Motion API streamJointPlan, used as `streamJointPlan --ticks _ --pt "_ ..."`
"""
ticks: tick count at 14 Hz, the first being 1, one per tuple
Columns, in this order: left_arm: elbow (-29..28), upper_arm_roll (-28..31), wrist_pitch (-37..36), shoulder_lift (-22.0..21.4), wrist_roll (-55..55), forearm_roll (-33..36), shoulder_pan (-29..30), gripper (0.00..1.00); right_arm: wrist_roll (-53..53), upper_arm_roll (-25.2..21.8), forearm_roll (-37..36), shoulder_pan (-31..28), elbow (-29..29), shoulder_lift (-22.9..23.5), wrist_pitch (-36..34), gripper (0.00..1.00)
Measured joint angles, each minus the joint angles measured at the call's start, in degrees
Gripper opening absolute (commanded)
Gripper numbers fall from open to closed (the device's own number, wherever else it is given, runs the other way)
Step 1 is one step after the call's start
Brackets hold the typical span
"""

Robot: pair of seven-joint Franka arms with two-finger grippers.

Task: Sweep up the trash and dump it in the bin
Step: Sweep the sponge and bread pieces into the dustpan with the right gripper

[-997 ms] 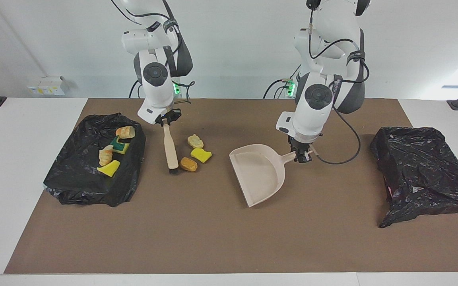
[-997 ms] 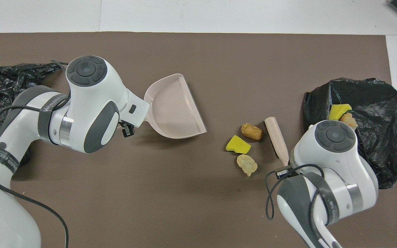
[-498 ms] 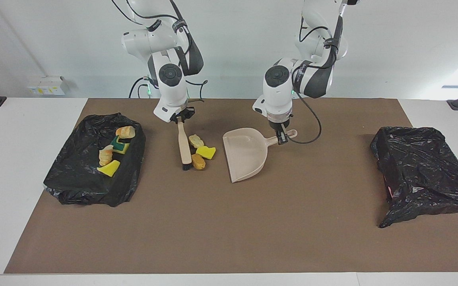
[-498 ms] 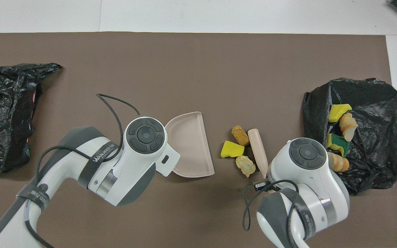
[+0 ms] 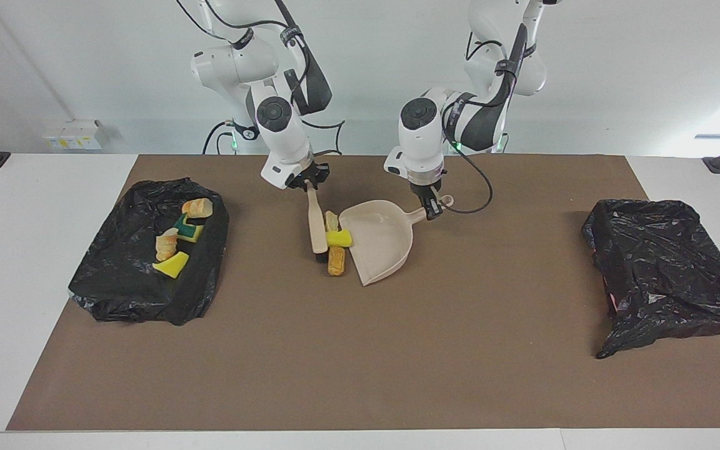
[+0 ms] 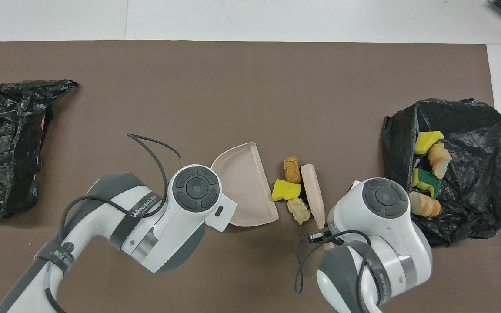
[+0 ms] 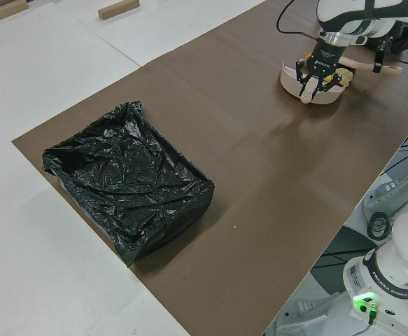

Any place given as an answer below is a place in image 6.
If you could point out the beige plastic dustpan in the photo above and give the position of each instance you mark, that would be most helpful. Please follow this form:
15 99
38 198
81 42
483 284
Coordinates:
246 187

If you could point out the orange striped croissant piece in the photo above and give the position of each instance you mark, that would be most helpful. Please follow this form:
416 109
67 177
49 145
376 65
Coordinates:
439 160

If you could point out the brown table mat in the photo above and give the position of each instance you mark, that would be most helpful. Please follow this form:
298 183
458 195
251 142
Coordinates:
233 65

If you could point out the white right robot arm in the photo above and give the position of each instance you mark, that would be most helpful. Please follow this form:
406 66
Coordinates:
385 226

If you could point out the yellow sponge piece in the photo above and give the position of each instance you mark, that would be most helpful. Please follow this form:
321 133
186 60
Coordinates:
286 190
426 179
428 141

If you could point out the pale bread chunk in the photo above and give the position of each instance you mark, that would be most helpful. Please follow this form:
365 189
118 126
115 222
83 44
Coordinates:
426 205
299 211

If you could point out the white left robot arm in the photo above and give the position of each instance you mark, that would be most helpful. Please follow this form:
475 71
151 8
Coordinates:
176 226

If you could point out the black trash bag bin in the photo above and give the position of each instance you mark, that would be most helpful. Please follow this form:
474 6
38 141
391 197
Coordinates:
7 130
472 174

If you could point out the brown bread roll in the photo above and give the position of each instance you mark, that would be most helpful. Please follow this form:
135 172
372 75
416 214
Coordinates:
292 170

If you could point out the beige hand brush black bristles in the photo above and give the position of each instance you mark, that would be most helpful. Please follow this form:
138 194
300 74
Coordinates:
313 191

